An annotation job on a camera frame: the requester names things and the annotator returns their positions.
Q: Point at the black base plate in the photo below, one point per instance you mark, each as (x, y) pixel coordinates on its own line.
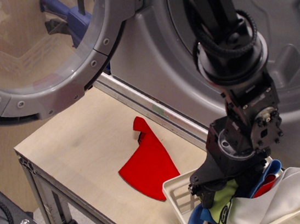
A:
(19, 216)

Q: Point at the light green cloth garment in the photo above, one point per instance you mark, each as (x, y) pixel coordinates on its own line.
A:
(222, 202)

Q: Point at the light grey cloth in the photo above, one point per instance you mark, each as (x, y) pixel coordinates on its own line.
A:
(283, 198)

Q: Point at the red cloth on table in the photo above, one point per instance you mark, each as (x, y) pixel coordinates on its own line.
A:
(150, 165)

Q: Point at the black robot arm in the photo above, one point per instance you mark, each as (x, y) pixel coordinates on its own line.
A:
(231, 55)

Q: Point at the red cloth in basket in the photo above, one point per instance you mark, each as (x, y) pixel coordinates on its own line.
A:
(264, 186)

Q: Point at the aluminium table frame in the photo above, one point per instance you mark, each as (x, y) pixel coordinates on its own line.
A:
(73, 160)

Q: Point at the grey round washer door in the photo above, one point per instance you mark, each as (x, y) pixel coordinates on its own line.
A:
(41, 74)

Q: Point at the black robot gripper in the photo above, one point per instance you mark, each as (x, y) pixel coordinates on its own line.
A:
(219, 168)

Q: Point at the blue cloth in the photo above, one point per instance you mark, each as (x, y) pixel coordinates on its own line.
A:
(202, 216)

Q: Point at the blue clamp handle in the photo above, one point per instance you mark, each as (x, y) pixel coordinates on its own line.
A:
(71, 21)

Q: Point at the cream plastic laundry basket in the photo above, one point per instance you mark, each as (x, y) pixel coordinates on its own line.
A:
(183, 203)

